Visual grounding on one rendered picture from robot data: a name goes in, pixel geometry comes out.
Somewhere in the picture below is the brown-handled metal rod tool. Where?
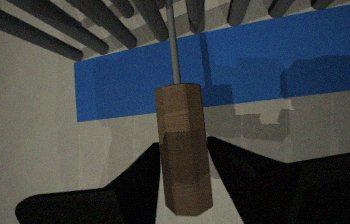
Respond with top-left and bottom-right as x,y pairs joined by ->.
154,0 -> 213,216

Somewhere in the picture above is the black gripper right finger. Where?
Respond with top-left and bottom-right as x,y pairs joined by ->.
207,136 -> 350,224

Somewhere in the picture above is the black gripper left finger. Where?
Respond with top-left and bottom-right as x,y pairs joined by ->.
15,142 -> 161,224

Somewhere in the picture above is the blue flat strip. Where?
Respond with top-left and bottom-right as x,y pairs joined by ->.
74,4 -> 350,122

